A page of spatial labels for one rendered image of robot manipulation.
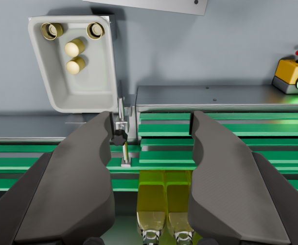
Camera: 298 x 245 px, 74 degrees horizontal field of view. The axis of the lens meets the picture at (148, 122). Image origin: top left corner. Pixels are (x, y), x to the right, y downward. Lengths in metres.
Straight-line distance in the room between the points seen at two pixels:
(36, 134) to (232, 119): 0.50
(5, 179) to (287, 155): 0.69
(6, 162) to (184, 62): 0.51
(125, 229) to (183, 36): 0.50
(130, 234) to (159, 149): 0.22
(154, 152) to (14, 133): 0.38
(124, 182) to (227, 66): 0.41
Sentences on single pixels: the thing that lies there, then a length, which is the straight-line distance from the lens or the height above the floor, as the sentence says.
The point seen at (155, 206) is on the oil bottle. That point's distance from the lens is 0.41.
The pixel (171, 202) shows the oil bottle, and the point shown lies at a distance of 0.41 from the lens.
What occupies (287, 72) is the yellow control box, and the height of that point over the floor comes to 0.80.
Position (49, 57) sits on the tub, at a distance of 0.55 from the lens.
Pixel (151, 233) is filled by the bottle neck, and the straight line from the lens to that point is 0.39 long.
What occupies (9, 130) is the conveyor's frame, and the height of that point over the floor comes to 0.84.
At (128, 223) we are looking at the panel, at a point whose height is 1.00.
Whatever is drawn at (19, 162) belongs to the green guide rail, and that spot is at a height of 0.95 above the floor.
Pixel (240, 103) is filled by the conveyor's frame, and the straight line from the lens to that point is 0.50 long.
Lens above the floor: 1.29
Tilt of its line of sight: 58 degrees down
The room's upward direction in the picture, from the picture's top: 178 degrees counter-clockwise
